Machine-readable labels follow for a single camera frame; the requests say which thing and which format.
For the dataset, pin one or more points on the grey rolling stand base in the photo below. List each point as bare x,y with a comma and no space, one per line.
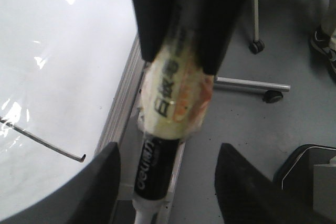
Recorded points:
273,91

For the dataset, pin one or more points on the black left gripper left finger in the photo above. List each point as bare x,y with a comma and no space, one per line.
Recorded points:
89,197

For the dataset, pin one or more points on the black and white sneaker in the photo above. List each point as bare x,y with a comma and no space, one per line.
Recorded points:
320,41

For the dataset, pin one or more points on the white whiteboard with aluminium frame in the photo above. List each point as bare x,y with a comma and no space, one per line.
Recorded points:
68,73

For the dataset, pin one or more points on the black whiteboard marker with tape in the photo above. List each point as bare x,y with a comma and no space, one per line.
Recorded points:
175,98

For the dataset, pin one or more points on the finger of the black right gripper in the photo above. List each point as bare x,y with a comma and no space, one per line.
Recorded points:
214,21
153,19

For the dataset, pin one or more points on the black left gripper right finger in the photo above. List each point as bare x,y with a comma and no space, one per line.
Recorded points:
245,195

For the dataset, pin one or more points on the black grey equipment box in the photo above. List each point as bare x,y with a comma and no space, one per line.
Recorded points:
295,176

